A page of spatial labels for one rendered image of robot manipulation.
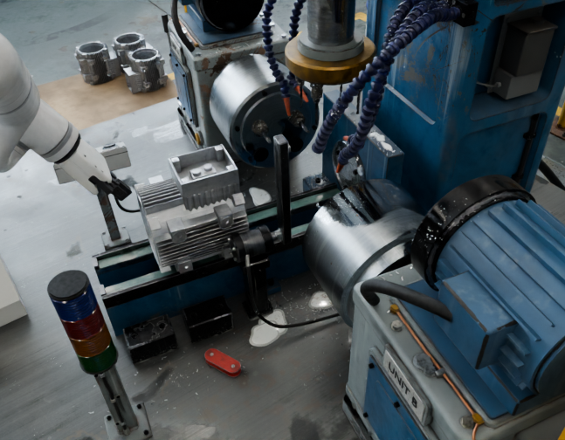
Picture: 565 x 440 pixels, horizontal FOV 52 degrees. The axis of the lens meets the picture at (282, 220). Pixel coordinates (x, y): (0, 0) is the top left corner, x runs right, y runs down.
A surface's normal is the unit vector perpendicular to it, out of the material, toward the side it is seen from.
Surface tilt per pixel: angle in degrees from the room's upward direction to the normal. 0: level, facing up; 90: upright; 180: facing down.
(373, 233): 21
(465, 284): 0
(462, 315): 90
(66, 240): 0
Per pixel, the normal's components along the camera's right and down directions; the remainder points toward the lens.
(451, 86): -0.92, 0.29
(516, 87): 0.40, 0.60
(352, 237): -0.56, -0.44
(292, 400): -0.04, -0.75
